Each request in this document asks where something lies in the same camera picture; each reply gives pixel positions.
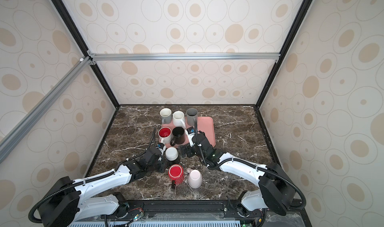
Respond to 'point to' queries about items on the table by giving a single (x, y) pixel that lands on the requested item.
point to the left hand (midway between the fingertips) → (171, 161)
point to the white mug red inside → (165, 135)
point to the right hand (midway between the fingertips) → (186, 142)
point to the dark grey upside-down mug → (191, 115)
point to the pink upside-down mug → (195, 178)
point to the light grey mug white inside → (166, 115)
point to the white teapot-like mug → (178, 119)
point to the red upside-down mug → (176, 174)
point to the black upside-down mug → (178, 135)
